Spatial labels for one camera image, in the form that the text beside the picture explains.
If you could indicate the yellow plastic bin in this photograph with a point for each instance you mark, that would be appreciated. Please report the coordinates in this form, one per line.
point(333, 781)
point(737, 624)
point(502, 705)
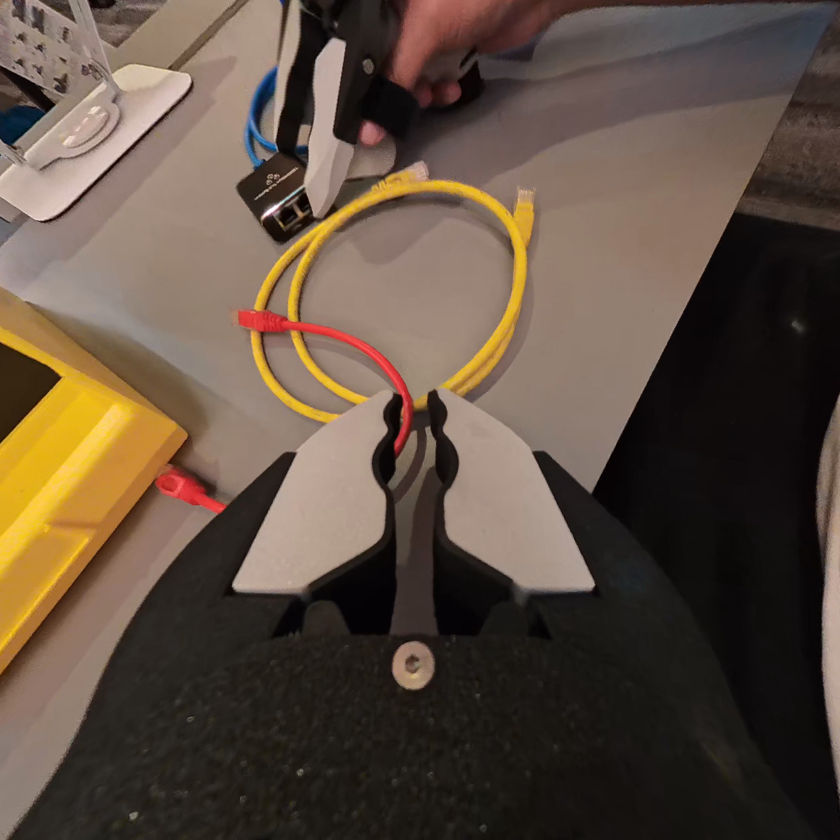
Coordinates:
point(79, 472)

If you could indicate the person's right hand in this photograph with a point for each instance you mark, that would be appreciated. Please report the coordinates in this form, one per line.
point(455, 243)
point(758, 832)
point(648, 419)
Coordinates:
point(453, 33)

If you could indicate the printed pattern board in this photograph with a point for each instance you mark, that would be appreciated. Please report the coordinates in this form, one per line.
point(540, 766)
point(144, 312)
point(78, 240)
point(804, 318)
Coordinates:
point(46, 39)

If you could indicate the person's pale clothing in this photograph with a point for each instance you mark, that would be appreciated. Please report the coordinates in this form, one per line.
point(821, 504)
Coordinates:
point(830, 558)

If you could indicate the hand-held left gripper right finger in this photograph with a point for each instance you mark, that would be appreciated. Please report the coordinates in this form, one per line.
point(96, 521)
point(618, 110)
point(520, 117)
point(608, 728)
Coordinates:
point(505, 505)

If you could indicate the white stand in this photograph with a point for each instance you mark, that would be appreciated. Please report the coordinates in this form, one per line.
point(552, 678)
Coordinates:
point(131, 98)

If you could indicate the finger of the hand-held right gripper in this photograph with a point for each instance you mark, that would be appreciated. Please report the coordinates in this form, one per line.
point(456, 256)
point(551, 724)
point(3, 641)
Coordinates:
point(325, 144)
point(289, 72)

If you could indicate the black two-port ethernet adapter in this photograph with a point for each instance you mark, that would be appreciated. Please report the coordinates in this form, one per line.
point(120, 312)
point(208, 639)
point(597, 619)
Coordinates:
point(269, 180)

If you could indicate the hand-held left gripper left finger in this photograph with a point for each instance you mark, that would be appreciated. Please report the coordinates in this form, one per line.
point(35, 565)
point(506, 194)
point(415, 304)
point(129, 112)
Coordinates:
point(328, 499)

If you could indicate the person's right forearm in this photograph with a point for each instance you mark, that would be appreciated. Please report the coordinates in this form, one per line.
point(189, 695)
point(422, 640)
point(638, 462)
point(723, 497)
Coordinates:
point(571, 6)

